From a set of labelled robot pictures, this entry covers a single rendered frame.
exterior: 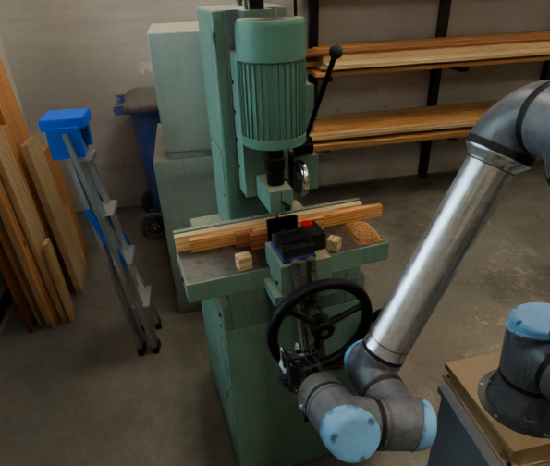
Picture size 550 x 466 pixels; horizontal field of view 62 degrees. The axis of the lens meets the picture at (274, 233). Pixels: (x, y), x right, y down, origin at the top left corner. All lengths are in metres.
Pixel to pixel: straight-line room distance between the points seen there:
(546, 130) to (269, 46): 0.64
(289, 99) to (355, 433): 0.77
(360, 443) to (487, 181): 0.48
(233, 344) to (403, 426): 0.65
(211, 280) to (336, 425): 0.57
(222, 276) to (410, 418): 0.60
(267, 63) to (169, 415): 1.50
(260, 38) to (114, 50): 2.46
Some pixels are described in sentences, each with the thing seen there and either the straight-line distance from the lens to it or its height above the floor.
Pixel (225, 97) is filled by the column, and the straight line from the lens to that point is 1.41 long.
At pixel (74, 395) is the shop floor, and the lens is 2.34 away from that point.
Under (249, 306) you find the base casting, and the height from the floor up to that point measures 0.79.
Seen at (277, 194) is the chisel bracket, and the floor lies 1.06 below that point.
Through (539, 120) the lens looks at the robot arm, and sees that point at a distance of 0.79.
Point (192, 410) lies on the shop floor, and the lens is 2.11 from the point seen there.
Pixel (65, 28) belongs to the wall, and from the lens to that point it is 3.57.
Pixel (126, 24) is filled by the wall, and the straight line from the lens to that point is 3.51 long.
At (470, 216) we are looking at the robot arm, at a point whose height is 1.22.
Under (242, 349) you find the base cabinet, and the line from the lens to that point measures 1.41.
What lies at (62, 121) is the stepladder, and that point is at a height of 1.15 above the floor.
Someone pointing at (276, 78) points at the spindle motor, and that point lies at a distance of 1.16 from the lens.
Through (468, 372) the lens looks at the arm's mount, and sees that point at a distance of 1.44.
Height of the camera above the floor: 1.60
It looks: 30 degrees down
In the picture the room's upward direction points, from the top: 2 degrees counter-clockwise
